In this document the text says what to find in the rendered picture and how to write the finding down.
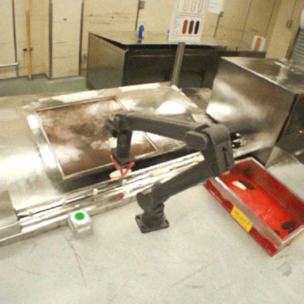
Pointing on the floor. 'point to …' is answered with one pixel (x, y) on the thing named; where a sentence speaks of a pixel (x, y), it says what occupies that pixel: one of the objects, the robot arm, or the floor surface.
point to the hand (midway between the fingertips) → (121, 171)
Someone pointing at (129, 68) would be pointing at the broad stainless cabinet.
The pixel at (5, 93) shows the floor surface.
